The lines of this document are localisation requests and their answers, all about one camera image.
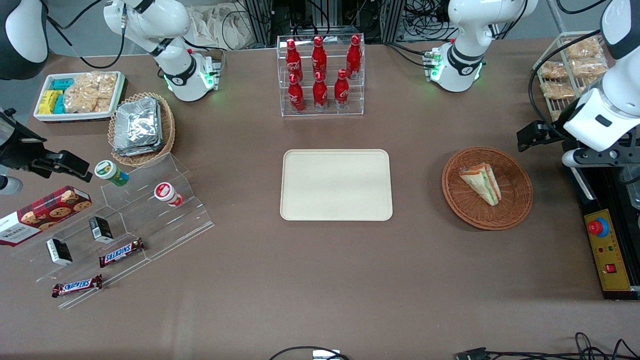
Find red lidded snack can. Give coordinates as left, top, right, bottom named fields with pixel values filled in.
left=153, top=182, right=184, bottom=208

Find black looped table cable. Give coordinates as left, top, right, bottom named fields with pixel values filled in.
left=268, top=346, right=351, bottom=360

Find yellow snack packet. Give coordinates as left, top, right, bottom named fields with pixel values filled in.
left=38, top=90, right=61, bottom=115

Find beige plastic tray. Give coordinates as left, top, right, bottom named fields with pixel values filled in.
left=280, top=149, right=394, bottom=222

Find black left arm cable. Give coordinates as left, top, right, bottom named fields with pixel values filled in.
left=529, top=27, right=603, bottom=133

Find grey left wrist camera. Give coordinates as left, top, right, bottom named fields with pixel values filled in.
left=561, top=147, right=640, bottom=169

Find green lidded snack can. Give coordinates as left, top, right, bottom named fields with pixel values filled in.
left=94, top=160, right=130, bottom=187

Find small black box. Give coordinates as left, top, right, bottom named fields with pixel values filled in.
left=46, top=238, right=74, bottom=266
left=89, top=216, right=114, bottom=244

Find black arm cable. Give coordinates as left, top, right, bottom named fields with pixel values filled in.
left=529, top=27, right=603, bottom=133
left=45, top=0, right=127, bottom=70

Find foil wrapped packages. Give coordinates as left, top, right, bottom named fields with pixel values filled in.
left=113, top=97, right=163, bottom=157

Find brown Snickers bar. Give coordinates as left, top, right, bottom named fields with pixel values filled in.
left=98, top=237, right=146, bottom=268
left=51, top=274, right=104, bottom=299

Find light wicker basket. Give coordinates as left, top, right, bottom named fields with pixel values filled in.
left=108, top=92, right=176, bottom=168

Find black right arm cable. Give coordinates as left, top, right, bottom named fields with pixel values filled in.
left=45, top=0, right=127, bottom=70

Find clear acrylic step display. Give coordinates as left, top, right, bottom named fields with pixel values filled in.
left=12, top=152, right=216, bottom=310

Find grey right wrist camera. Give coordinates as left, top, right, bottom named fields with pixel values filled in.
left=0, top=176, right=24, bottom=196

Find white wire rack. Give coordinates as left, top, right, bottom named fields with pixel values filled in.
left=531, top=31, right=617, bottom=123

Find triangular sandwich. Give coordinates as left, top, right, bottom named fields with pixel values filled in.
left=459, top=162, right=502, bottom=207

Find black control box yellow panel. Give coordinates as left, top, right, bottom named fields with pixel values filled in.
left=570, top=162, right=640, bottom=301

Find clear acrylic bottle rack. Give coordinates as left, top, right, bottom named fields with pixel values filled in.
left=276, top=34, right=366, bottom=118

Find brown wicker basket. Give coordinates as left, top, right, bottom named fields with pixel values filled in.
left=441, top=146, right=534, bottom=231

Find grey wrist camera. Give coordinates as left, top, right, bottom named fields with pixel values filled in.
left=561, top=147, right=640, bottom=169
left=0, top=176, right=24, bottom=196

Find red cola bottle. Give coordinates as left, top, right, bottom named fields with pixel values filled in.
left=334, top=69, right=350, bottom=110
left=285, top=39, right=300, bottom=83
left=311, top=36, right=328, bottom=81
left=313, top=71, right=329, bottom=112
left=346, top=35, right=362, bottom=80
left=288, top=73, right=305, bottom=114

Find clear bag of crackers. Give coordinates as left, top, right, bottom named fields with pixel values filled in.
left=63, top=71, right=118, bottom=114

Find clear plastic container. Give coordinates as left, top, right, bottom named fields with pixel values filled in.
left=620, top=165, right=640, bottom=208

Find red tartan cookie box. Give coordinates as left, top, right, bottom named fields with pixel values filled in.
left=0, top=185, right=93, bottom=247

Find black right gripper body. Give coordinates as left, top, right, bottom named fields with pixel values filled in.
left=0, top=107, right=48, bottom=172

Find white rectangular snack tray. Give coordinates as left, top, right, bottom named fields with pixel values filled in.
left=33, top=71, right=126, bottom=123

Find tangled black cables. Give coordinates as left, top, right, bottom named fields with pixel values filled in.
left=487, top=332, right=640, bottom=360

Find beige cloth bag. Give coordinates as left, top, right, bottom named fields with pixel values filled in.
left=187, top=4, right=256, bottom=51

